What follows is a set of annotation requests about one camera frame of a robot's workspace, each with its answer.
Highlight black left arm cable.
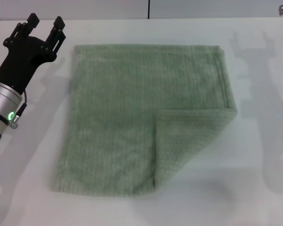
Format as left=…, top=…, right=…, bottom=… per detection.
left=10, top=90, right=28, bottom=129

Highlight green terry towel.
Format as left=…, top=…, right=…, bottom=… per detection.
left=49, top=44, right=239, bottom=197

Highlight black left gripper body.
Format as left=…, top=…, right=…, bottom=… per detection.
left=0, top=35, right=57, bottom=92

